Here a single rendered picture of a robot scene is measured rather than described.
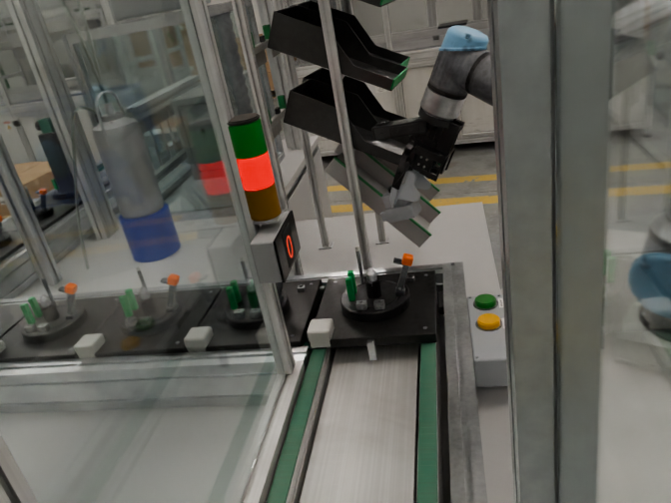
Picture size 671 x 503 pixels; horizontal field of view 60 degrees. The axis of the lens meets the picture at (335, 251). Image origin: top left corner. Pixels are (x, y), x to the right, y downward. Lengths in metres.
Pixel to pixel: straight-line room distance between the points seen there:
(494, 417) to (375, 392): 0.21
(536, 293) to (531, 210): 0.03
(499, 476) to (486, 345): 0.22
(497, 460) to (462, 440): 0.12
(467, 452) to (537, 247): 0.71
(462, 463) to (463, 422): 0.09
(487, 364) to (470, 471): 0.24
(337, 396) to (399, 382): 0.11
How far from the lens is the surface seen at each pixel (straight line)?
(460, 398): 0.96
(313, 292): 1.26
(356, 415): 1.01
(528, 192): 0.17
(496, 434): 1.03
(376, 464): 0.93
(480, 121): 5.20
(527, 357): 0.20
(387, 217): 1.22
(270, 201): 0.89
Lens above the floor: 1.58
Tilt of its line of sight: 25 degrees down
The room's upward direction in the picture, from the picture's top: 11 degrees counter-clockwise
